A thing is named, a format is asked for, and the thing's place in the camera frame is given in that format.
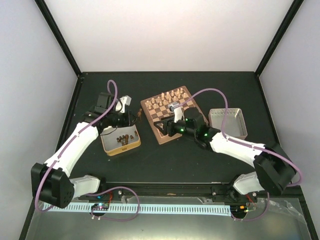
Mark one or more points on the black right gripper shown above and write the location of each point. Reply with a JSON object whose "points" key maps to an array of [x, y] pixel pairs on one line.
{"points": [[166, 127]]}

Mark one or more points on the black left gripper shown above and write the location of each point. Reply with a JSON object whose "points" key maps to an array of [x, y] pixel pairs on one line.
{"points": [[128, 120]]}

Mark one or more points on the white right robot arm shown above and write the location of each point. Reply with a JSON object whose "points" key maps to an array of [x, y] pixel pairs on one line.
{"points": [[273, 172]]}

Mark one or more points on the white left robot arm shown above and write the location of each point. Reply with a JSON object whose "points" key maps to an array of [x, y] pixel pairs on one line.
{"points": [[50, 181]]}

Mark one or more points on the gold tin with pieces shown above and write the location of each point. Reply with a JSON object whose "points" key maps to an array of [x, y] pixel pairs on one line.
{"points": [[117, 140]]}

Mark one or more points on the white rook near corner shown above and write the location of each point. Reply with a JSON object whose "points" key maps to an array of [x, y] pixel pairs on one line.
{"points": [[149, 105]]}

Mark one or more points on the silver patterned metal tray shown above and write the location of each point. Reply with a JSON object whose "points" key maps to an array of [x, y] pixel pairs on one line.
{"points": [[234, 124]]}

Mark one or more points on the light blue slotted strip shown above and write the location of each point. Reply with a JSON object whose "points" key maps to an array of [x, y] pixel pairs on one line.
{"points": [[132, 208]]}

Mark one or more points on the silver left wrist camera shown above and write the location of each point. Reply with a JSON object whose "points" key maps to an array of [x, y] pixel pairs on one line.
{"points": [[126, 100]]}

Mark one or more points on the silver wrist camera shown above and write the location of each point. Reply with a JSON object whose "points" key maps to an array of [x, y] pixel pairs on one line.
{"points": [[126, 100], [172, 105]]}

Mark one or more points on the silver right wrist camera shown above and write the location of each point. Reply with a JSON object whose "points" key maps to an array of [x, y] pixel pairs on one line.
{"points": [[172, 105]]}

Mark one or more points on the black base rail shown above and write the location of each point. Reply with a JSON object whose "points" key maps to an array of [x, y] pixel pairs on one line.
{"points": [[222, 192]]}

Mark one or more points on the black frame post left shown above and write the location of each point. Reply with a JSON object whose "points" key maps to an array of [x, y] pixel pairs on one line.
{"points": [[46, 13]]}

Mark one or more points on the black frame post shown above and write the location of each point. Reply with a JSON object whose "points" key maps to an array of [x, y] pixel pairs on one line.
{"points": [[283, 27], [46, 13]]}

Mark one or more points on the black frame post right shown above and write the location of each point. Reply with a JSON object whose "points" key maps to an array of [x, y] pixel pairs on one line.
{"points": [[283, 27]]}

